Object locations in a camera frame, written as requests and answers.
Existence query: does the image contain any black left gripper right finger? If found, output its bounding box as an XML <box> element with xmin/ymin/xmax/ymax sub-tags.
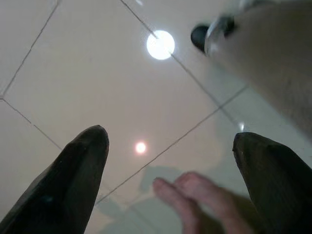
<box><xmin>233</xmin><ymin>131</ymin><xmax>312</xmax><ymax>234</ymax></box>

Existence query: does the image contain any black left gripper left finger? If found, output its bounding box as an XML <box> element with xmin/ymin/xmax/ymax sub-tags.
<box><xmin>0</xmin><ymin>124</ymin><xmax>109</xmax><ymax>234</ymax></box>

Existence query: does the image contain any person bare foot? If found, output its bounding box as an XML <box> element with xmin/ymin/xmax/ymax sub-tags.
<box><xmin>153</xmin><ymin>172</ymin><xmax>259</xmax><ymax>234</ymax></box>

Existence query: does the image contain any person bare leg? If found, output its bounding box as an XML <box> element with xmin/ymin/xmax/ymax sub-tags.
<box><xmin>207</xmin><ymin>0</ymin><xmax>312</xmax><ymax>137</ymax></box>

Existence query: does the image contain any black round object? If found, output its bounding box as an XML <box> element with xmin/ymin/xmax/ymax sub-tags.
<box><xmin>191</xmin><ymin>16</ymin><xmax>235</xmax><ymax>55</ymax></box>

